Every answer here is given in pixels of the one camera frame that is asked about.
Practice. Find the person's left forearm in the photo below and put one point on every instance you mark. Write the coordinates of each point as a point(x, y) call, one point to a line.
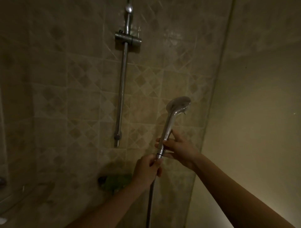
point(105, 206)

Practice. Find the glass corner shelf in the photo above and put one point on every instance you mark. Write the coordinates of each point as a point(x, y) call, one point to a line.
point(21, 197)

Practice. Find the person's right forearm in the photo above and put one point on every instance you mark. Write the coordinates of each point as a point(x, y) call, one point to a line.
point(242, 192)

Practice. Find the person's right hand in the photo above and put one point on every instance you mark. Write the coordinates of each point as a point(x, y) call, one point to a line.
point(181, 148)

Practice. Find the person's left hand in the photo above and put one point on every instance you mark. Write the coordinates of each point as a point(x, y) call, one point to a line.
point(145, 171)

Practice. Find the green shower mixer valve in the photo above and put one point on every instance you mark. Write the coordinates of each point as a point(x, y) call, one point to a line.
point(115, 182)

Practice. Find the chrome shower slide rail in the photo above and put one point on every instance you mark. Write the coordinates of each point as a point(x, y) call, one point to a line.
point(123, 82)

